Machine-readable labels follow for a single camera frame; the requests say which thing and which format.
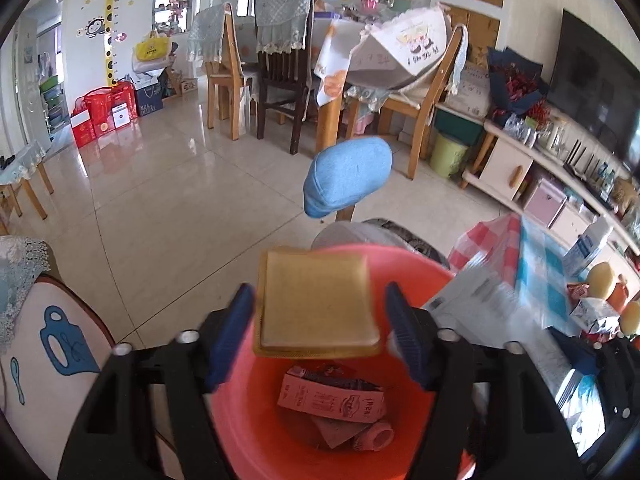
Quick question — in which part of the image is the light wooden chair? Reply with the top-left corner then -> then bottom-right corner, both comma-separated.
377,25 -> 468,181

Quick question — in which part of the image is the dark wooden chair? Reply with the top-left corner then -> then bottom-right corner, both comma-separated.
254,0 -> 316,156

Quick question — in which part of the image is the dark blue paper bag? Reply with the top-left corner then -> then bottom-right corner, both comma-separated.
135,85 -> 165,117

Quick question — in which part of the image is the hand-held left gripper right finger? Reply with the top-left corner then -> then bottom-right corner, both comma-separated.
384,281 -> 586,480

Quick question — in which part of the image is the green trash bin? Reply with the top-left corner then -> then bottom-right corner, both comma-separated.
430,132 -> 470,178

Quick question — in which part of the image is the red apple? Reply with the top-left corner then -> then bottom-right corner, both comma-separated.
607,275 -> 632,313

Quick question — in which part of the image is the small white packet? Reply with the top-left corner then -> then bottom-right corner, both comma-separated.
312,412 -> 373,450

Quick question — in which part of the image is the white milk carton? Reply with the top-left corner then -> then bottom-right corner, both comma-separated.
562,215 -> 615,278

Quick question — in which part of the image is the yellow tote bag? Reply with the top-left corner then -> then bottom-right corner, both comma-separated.
135,31 -> 172,62

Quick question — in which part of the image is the white lace cloth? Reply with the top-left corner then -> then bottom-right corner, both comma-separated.
0,235 -> 51,356

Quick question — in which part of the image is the yellow round pear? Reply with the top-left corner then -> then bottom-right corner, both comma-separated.
620,300 -> 640,336

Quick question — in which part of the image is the black flat television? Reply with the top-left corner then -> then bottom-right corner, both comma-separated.
546,8 -> 640,178

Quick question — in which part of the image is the large white printed pouch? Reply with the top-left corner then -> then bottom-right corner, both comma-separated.
422,262 -> 573,333

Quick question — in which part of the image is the blue chair backrest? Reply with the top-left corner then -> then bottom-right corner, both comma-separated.
302,137 -> 393,220

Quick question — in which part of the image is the cat print seat cushion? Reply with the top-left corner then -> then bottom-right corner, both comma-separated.
360,218 -> 453,268

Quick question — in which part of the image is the white pouch with grey print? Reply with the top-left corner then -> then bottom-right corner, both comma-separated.
552,370 -> 608,443

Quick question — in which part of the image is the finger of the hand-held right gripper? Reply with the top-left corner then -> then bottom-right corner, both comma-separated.
577,364 -> 640,467
547,329 -> 640,378

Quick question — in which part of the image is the cream television cabinet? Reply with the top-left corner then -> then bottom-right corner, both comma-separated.
460,115 -> 640,281

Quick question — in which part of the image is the dark blue flower bouquet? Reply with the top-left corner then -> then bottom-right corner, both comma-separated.
486,46 -> 551,126

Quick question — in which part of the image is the white sack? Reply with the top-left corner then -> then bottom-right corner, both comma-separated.
452,62 -> 493,116

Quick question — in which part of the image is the silver milk carton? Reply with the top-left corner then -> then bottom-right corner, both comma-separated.
277,366 -> 386,418

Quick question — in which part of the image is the pink plastic bucket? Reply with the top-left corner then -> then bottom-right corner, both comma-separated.
210,244 -> 476,480

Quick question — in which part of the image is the wooden chair with lace cover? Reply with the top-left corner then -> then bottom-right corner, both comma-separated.
187,2 -> 251,141

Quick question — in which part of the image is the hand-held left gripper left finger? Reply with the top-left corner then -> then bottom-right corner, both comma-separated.
57,282 -> 256,480

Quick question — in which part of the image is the blue checked tablecloth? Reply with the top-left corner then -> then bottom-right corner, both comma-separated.
447,212 -> 640,461

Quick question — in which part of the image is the green storage box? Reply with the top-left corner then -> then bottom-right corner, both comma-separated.
435,107 -> 486,146

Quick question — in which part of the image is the dining table with printed cloth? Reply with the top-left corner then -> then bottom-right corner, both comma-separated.
315,10 -> 361,153

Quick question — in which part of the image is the cushion with blue jug print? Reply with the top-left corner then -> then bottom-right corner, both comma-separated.
0,272 -> 118,480

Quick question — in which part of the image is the small table with lace cloth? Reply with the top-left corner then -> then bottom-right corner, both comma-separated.
0,140 -> 56,221

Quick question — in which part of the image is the giraffe height chart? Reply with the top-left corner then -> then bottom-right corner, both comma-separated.
102,0 -> 133,86

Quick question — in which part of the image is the black router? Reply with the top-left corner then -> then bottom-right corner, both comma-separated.
565,140 -> 601,177

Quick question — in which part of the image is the pink storage box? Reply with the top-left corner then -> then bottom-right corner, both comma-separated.
522,177 -> 568,228

